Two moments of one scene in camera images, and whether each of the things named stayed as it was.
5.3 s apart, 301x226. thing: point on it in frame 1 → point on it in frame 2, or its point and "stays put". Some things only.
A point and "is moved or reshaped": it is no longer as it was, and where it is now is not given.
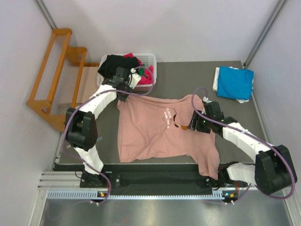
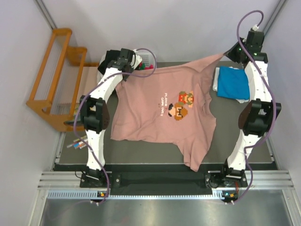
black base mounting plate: [128, 179] stays put
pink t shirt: [157, 126] is moved or reshaped
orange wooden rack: [58, 87] stays put
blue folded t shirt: [235, 83] stays put
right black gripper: [192, 125] → [230, 53]
